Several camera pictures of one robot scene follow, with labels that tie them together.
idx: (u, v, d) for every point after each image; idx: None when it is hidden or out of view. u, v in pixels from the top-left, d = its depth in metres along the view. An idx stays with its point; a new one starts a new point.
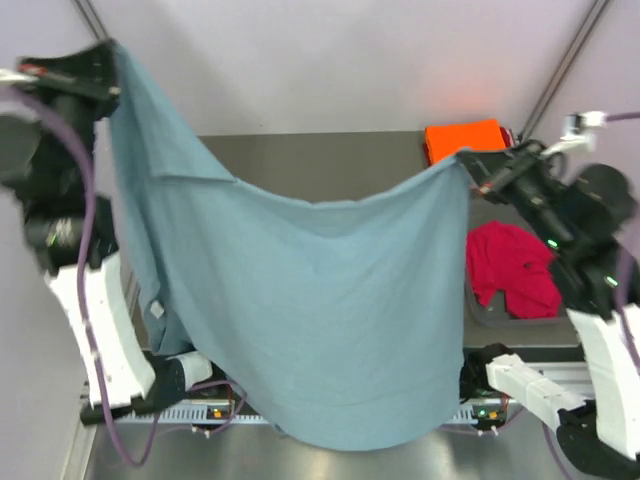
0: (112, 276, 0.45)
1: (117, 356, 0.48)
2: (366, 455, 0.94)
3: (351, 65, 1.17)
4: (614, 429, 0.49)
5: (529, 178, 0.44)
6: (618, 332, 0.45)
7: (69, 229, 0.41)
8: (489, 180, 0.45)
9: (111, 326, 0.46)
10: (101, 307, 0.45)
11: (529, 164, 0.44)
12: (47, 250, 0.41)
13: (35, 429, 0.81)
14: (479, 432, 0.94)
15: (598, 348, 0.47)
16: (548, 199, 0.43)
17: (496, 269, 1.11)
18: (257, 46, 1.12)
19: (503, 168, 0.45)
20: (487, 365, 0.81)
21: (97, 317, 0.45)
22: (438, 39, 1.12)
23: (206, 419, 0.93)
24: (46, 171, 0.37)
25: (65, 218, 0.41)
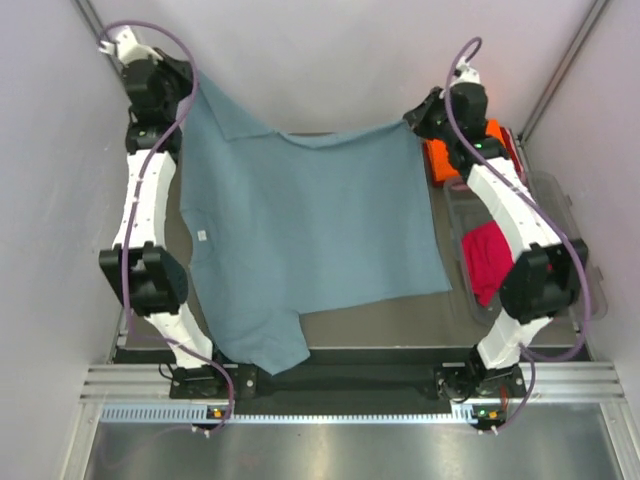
0: (164, 170, 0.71)
1: (147, 208, 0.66)
2: (366, 455, 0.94)
3: (352, 66, 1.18)
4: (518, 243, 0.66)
5: (436, 108, 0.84)
6: (488, 172, 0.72)
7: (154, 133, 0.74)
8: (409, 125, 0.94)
9: (154, 187, 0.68)
10: (153, 178, 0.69)
11: (433, 100, 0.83)
12: (136, 136, 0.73)
13: (35, 428, 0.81)
14: (479, 432, 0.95)
15: (486, 190, 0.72)
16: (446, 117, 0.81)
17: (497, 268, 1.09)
18: (258, 48, 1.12)
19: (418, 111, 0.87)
20: (478, 345, 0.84)
21: (148, 182, 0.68)
22: (439, 40, 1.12)
23: (206, 419, 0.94)
24: (151, 95, 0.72)
25: (152, 129, 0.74)
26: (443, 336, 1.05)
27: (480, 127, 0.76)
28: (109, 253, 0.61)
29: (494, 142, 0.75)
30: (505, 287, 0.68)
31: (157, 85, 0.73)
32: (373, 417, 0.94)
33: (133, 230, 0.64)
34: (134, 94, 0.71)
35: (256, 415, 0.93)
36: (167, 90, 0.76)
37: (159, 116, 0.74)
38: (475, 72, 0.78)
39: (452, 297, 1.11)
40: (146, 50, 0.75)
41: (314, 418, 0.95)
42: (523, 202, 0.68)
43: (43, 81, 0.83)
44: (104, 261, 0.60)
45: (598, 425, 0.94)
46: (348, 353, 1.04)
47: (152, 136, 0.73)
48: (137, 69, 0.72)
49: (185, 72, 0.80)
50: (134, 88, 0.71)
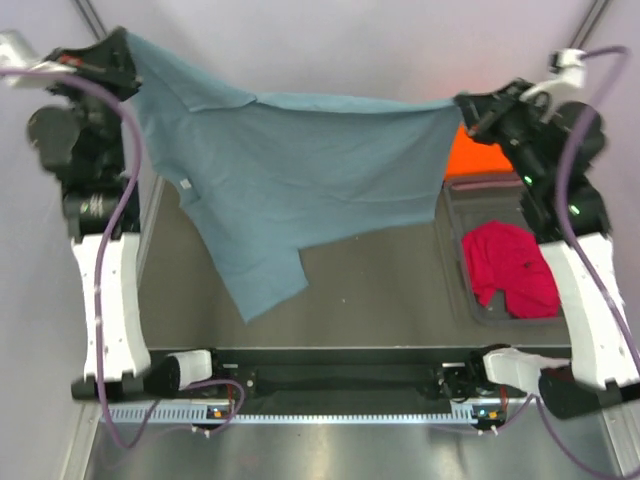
0: (127, 254, 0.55)
1: (118, 326, 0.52)
2: (366, 455, 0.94)
3: (354, 65, 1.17)
4: (588, 368, 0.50)
5: (513, 115, 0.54)
6: (577, 259, 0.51)
7: (100, 207, 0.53)
8: (477, 122, 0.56)
9: (119, 296, 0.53)
10: (113, 280, 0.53)
11: (511, 103, 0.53)
12: (78, 215, 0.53)
13: (35, 428, 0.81)
14: (479, 432, 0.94)
15: (565, 273, 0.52)
16: (528, 137, 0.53)
17: (496, 268, 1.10)
18: (257, 41, 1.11)
19: (489, 107, 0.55)
20: (484, 357, 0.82)
21: (109, 288, 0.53)
22: (440, 39, 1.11)
23: (206, 419, 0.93)
24: (82, 163, 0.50)
25: (95, 197, 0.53)
26: (445, 337, 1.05)
27: (579, 173, 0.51)
28: (83, 387, 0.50)
29: (595, 195, 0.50)
30: (551, 385, 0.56)
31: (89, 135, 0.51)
32: (374, 417, 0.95)
33: (105, 356, 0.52)
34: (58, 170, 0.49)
35: (257, 415, 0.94)
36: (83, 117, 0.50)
37: (106, 184, 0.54)
38: (578, 68, 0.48)
39: (453, 297, 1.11)
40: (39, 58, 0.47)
41: (314, 418, 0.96)
42: (612, 317, 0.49)
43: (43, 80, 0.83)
44: (76, 396, 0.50)
45: (598, 425, 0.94)
46: (354, 353, 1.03)
47: (99, 211, 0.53)
48: (46, 128, 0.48)
49: (129, 79, 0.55)
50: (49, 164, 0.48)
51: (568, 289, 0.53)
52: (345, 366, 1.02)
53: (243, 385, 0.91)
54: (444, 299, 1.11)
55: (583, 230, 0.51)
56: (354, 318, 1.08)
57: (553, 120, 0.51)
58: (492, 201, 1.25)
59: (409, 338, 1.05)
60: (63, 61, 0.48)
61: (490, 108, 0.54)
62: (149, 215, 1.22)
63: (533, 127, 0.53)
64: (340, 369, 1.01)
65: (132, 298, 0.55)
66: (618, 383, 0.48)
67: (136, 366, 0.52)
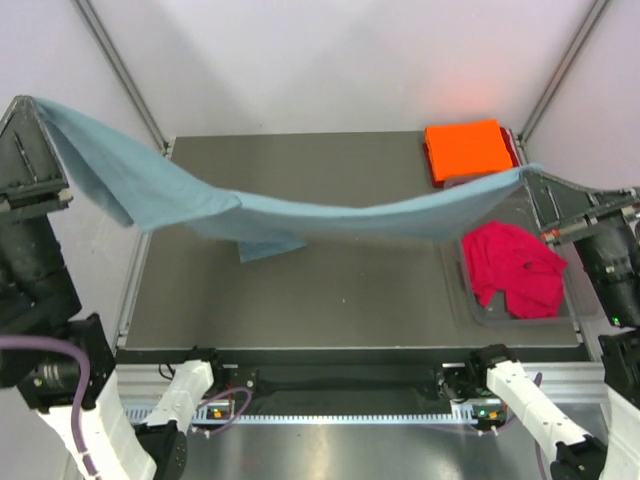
0: (106, 405, 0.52)
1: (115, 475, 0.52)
2: (365, 456, 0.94)
3: (353, 66, 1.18)
4: None
5: (608, 238, 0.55)
6: None
7: (57, 375, 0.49)
8: (560, 227, 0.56)
9: (110, 454, 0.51)
10: (98, 438, 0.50)
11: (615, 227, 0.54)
12: (35, 390, 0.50)
13: (33, 428, 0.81)
14: (479, 432, 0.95)
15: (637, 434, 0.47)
16: (626, 269, 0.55)
17: (497, 269, 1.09)
18: (256, 40, 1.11)
19: (582, 219, 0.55)
20: (488, 369, 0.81)
21: (91, 443, 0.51)
22: (439, 40, 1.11)
23: (206, 419, 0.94)
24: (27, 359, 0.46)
25: (50, 366, 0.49)
26: (444, 339, 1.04)
27: None
28: None
29: None
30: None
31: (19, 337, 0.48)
32: (373, 417, 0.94)
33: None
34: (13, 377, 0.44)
35: (257, 415, 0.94)
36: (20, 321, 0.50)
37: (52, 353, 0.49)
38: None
39: (452, 298, 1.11)
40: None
41: (314, 419, 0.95)
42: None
43: (43, 80, 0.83)
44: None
45: (598, 425, 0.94)
46: (357, 353, 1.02)
47: (61, 384, 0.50)
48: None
49: (35, 177, 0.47)
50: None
51: (629, 439, 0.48)
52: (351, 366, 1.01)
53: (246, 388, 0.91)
54: (443, 299, 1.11)
55: None
56: (345, 322, 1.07)
57: None
58: None
59: (406, 339, 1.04)
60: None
61: (578, 217, 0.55)
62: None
63: (632, 259, 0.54)
64: (345, 370, 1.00)
65: (125, 431, 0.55)
66: None
67: None
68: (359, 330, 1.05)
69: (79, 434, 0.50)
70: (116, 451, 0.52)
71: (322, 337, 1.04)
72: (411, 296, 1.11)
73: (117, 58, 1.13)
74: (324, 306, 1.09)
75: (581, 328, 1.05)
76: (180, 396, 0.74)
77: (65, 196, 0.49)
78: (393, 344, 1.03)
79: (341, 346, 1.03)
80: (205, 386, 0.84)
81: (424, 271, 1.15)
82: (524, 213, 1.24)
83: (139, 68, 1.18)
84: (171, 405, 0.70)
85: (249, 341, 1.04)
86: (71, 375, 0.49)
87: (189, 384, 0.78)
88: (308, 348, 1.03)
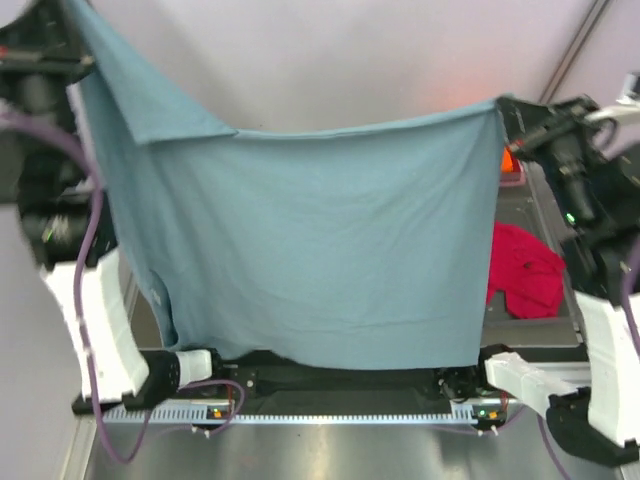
0: (109, 274, 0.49)
1: (111, 356, 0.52)
2: (366, 456, 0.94)
3: (352, 65, 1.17)
4: (604, 418, 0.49)
5: (567, 138, 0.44)
6: (625, 325, 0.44)
7: (67, 231, 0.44)
8: (524, 136, 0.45)
9: (104, 323, 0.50)
10: (97, 307, 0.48)
11: (569, 125, 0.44)
12: (43, 244, 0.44)
13: (34, 429, 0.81)
14: (479, 432, 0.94)
15: (602, 333, 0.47)
16: (582, 169, 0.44)
17: (496, 268, 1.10)
18: (256, 39, 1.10)
19: (540, 125, 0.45)
20: (486, 360, 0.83)
21: (90, 313, 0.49)
22: (440, 39, 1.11)
23: (206, 419, 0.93)
24: (34, 186, 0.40)
25: (61, 216, 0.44)
26: None
27: None
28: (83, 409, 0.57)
29: None
30: (560, 421, 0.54)
31: (31, 163, 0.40)
32: (374, 417, 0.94)
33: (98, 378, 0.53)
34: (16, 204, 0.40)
35: (256, 415, 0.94)
36: (31, 144, 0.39)
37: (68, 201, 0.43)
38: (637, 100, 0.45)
39: None
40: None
41: (314, 418, 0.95)
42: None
43: None
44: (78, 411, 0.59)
45: None
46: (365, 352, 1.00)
47: (68, 237, 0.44)
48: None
49: (58, 43, 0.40)
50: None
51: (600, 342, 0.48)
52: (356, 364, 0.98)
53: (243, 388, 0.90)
54: None
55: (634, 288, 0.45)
56: None
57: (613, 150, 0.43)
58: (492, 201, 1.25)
59: None
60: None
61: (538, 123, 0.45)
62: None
63: (587, 160, 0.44)
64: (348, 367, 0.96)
65: (121, 319, 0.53)
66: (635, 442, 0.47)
67: (135, 387, 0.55)
68: None
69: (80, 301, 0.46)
70: (113, 330, 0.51)
71: None
72: None
73: None
74: None
75: (581, 328, 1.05)
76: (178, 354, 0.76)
77: (87, 62, 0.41)
78: None
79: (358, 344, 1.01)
80: (204, 374, 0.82)
81: None
82: (524, 213, 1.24)
83: None
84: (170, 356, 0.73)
85: None
86: (79, 233, 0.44)
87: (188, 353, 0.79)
88: None
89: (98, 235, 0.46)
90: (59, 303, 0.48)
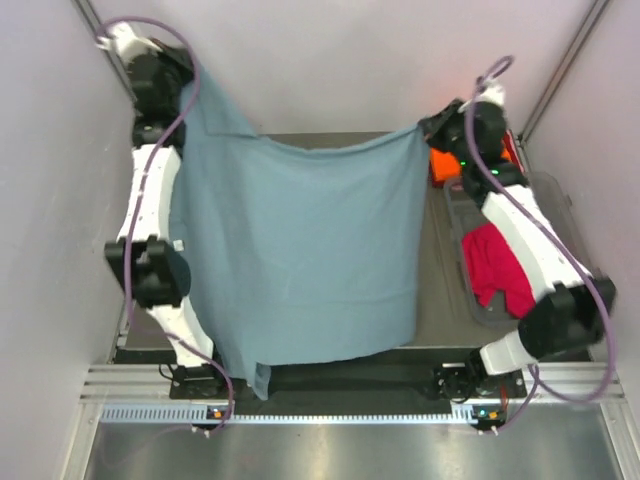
0: (172, 166, 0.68)
1: (153, 203, 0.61)
2: (365, 455, 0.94)
3: (351, 65, 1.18)
4: (538, 281, 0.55)
5: (452, 122, 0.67)
6: (508, 201, 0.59)
7: (157, 131, 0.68)
8: (428, 130, 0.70)
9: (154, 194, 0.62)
10: (157, 172, 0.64)
11: (451, 114, 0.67)
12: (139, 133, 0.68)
13: (35, 427, 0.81)
14: (479, 432, 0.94)
15: (506, 224, 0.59)
16: (461, 135, 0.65)
17: (497, 268, 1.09)
18: (257, 39, 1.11)
19: (439, 119, 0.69)
20: (481, 349, 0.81)
21: (155, 173, 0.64)
22: (440, 40, 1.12)
23: (206, 419, 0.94)
24: (156, 88, 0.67)
25: (157, 124, 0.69)
26: (444, 338, 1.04)
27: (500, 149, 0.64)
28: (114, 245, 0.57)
29: (515, 169, 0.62)
30: (525, 327, 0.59)
31: (161, 78, 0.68)
32: (374, 417, 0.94)
33: (138, 222, 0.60)
34: (141, 95, 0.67)
35: (257, 415, 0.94)
36: (173, 82, 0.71)
37: (166, 112, 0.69)
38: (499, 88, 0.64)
39: (453, 297, 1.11)
40: (147, 45, 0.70)
41: (314, 418, 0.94)
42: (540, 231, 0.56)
43: (43, 80, 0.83)
44: (109, 255, 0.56)
45: (598, 425, 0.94)
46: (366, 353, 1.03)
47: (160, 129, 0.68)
48: (141, 64, 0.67)
49: (183, 56, 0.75)
50: (139, 83, 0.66)
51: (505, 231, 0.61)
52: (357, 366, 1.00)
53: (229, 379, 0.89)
54: (443, 299, 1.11)
55: (508, 185, 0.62)
56: None
57: (466, 118, 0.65)
58: None
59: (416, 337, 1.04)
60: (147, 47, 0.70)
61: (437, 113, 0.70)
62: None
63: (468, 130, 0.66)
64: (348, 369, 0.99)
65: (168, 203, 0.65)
66: (563, 283, 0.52)
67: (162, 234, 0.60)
68: None
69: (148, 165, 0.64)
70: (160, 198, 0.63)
71: None
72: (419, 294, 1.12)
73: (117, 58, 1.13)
74: None
75: None
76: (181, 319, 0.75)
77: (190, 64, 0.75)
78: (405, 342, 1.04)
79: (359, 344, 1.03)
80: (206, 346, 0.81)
81: (426, 271, 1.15)
82: None
83: None
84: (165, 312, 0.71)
85: None
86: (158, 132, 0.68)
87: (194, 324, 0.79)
88: None
89: (174, 130, 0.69)
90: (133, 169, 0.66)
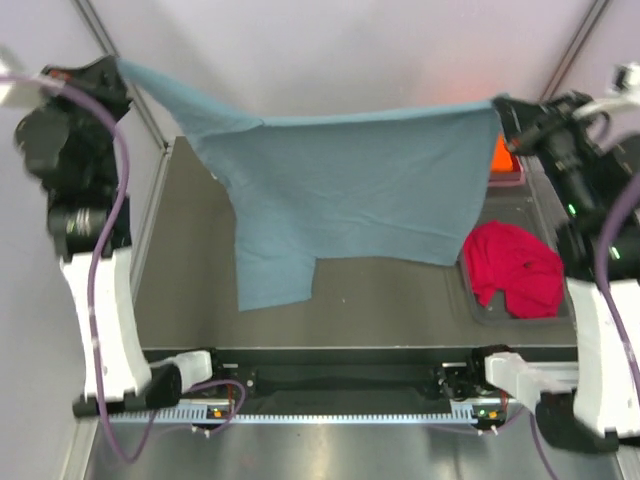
0: (124, 267, 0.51)
1: (118, 347, 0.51)
2: (366, 455, 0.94)
3: (353, 65, 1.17)
4: (590, 402, 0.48)
5: (559, 132, 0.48)
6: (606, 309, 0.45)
7: (87, 223, 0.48)
8: (517, 134, 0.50)
9: (114, 312, 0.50)
10: (107, 297, 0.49)
11: (560, 121, 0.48)
12: (65, 235, 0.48)
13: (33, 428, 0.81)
14: (479, 432, 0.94)
15: (589, 318, 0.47)
16: (577, 164, 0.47)
17: (496, 269, 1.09)
18: (257, 37, 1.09)
19: (533, 121, 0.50)
20: (487, 357, 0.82)
21: (103, 309, 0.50)
22: (441, 38, 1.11)
23: (206, 419, 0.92)
24: (75, 164, 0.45)
25: (82, 213, 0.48)
26: (444, 338, 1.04)
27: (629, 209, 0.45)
28: (83, 409, 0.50)
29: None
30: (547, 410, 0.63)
31: (85, 143, 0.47)
32: (373, 417, 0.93)
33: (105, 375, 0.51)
34: (44, 176, 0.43)
35: (256, 415, 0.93)
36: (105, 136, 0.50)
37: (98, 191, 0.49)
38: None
39: (452, 297, 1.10)
40: (54, 68, 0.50)
41: (314, 418, 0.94)
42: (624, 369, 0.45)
43: (43, 80, 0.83)
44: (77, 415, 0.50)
45: None
46: (366, 353, 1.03)
47: (85, 229, 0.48)
48: (36, 120, 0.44)
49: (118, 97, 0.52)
50: (35, 158, 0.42)
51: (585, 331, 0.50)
52: (353, 365, 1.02)
53: (243, 385, 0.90)
54: (444, 299, 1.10)
55: (620, 275, 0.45)
56: (363, 317, 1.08)
57: (612, 154, 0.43)
58: (493, 201, 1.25)
59: (417, 338, 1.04)
60: (53, 76, 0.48)
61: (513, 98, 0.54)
62: (146, 226, 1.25)
63: (582, 154, 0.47)
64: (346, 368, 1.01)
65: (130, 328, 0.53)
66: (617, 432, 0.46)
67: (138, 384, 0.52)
68: (376, 332, 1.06)
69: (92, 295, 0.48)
70: (120, 325, 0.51)
71: (339, 337, 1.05)
72: (422, 296, 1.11)
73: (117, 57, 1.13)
74: (332, 316, 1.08)
75: None
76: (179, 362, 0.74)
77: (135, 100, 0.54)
78: (407, 343, 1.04)
79: (359, 346, 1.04)
80: (205, 375, 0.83)
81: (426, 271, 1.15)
82: (523, 213, 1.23)
83: None
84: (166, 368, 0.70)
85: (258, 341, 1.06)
86: (99, 223, 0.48)
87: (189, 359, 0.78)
88: (330, 347, 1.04)
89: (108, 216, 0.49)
90: (73, 296, 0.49)
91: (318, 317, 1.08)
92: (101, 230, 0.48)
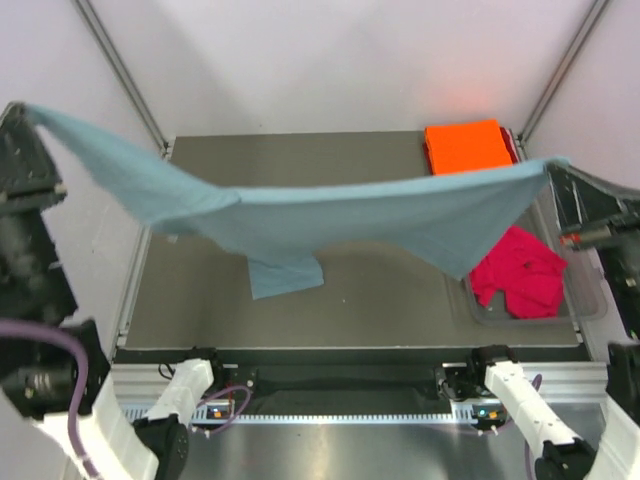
0: (103, 408, 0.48)
1: (118, 473, 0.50)
2: (366, 456, 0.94)
3: (353, 65, 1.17)
4: None
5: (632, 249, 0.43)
6: None
7: (49, 384, 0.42)
8: (581, 233, 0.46)
9: (110, 457, 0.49)
10: (97, 443, 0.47)
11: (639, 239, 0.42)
12: (28, 403, 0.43)
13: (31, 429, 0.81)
14: (479, 432, 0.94)
15: (622, 444, 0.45)
16: None
17: (496, 269, 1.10)
18: (258, 38, 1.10)
19: (606, 228, 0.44)
20: (488, 366, 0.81)
21: (94, 446, 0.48)
22: (440, 38, 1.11)
23: (206, 419, 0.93)
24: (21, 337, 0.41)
25: (40, 374, 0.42)
26: (444, 339, 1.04)
27: None
28: None
29: None
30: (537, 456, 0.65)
31: None
32: (374, 417, 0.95)
33: None
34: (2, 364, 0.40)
35: (256, 415, 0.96)
36: None
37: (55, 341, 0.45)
38: None
39: (453, 298, 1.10)
40: None
41: (314, 418, 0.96)
42: None
43: (42, 80, 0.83)
44: None
45: (598, 424, 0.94)
46: (366, 354, 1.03)
47: (53, 397, 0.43)
48: None
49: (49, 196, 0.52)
50: None
51: (620, 450, 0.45)
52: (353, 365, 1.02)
53: (245, 388, 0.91)
54: (443, 300, 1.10)
55: None
56: (363, 317, 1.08)
57: None
58: None
59: (417, 338, 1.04)
60: None
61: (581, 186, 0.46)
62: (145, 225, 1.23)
63: None
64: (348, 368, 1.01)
65: (124, 435, 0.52)
66: None
67: None
68: (376, 332, 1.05)
69: (77, 440, 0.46)
70: (117, 454, 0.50)
71: (339, 337, 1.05)
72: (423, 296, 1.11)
73: (117, 58, 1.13)
74: (332, 316, 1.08)
75: (580, 328, 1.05)
76: (180, 392, 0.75)
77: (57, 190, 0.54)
78: (407, 343, 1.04)
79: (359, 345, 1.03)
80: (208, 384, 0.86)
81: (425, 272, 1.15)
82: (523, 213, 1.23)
83: (140, 68, 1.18)
84: (171, 400, 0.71)
85: (258, 341, 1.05)
86: (64, 383, 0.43)
87: (189, 381, 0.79)
88: (330, 347, 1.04)
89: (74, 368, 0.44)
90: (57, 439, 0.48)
91: (318, 317, 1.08)
92: (71, 389, 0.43)
